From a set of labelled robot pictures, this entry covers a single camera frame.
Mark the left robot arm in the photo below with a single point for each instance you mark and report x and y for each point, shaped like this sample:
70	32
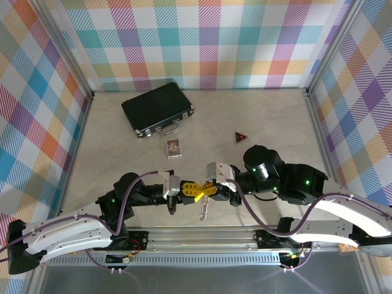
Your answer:
61	242

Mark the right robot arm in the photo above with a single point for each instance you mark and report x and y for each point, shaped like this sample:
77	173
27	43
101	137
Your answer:
324	239

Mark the red black triangular badge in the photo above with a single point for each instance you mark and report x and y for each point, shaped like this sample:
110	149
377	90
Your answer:
240	137

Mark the playing card box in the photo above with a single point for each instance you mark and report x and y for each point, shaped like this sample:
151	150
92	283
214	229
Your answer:
174	149

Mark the black power connector block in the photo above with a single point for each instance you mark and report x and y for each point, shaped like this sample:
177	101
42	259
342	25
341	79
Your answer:
119	259
289	257

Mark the grey metal shelf plate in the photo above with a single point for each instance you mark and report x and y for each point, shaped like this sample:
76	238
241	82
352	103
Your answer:
199	281

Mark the black briefcase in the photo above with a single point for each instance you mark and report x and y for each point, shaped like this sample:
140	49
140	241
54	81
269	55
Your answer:
156	105

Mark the small orange circuit board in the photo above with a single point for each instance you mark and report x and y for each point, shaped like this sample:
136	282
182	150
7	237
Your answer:
344	248

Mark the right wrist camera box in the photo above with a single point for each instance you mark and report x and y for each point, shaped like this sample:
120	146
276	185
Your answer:
219	173

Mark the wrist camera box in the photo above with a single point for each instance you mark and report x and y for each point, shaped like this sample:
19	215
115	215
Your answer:
219	173
173	186

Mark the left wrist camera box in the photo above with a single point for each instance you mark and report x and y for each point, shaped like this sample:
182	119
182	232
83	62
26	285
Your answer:
173	186

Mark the aluminium front rail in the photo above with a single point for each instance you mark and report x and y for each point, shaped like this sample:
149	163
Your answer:
199	242

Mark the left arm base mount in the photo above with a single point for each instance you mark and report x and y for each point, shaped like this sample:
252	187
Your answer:
139	240

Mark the aluminium side rail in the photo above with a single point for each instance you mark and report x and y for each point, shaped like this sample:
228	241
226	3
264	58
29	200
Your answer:
81	137
318	137

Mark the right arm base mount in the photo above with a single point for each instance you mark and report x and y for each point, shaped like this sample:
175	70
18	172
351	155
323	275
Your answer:
266	242

